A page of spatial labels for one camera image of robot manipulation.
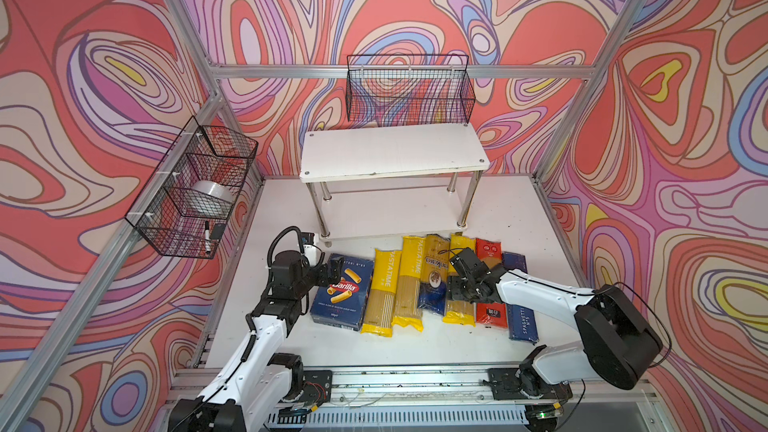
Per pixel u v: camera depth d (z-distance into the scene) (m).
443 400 0.72
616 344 0.42
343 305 0.81
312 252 0.73
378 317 0.82
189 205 0.72
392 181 0.75
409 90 0.97
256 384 0.44
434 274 0.91
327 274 0.73
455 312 0.84
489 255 0.95
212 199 0.70
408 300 0.86
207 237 0.72
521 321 0.80
